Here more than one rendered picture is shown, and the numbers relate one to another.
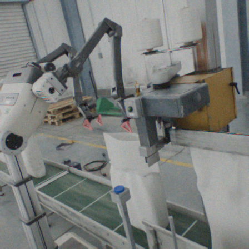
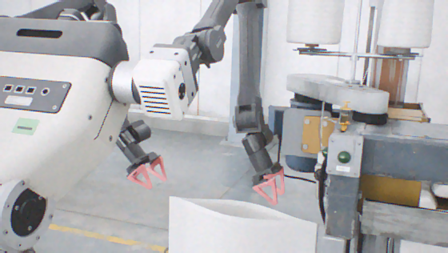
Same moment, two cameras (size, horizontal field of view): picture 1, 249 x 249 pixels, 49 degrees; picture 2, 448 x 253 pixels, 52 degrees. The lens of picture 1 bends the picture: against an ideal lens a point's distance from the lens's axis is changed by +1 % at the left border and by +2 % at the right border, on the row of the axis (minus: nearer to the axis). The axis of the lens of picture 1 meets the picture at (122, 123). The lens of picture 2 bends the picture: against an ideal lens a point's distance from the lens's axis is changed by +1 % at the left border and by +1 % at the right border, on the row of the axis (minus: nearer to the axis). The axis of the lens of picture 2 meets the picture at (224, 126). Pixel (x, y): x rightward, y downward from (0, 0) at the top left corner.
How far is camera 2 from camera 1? 0.87 m
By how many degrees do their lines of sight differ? 29
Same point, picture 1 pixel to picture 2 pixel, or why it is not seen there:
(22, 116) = (74, 146)
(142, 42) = (317, 29)
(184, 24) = (418, 15)
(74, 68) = (214, 49)
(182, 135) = (392, 217)
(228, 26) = not seen: hidden behind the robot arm
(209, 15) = not seen: hidden behind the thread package
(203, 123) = (409, 195)
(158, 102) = (409, 151)
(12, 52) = not seen: outside the picture
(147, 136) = (353, 216)
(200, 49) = (390, 65)
